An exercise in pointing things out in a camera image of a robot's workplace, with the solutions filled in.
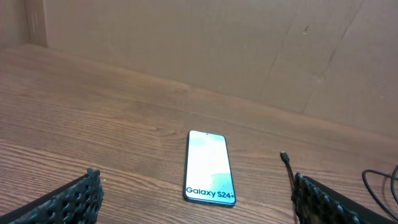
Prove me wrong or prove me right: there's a Samsung Galaxy smartphone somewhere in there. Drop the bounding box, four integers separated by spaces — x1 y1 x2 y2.
183 130 236 208

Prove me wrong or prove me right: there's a black USB charging cable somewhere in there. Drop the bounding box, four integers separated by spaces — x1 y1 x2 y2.
280 151 398 222

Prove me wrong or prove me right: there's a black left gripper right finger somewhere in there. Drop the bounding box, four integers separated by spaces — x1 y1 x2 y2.
291 173 394 224

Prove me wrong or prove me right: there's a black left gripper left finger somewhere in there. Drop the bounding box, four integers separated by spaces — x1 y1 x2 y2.
1 168 104 224

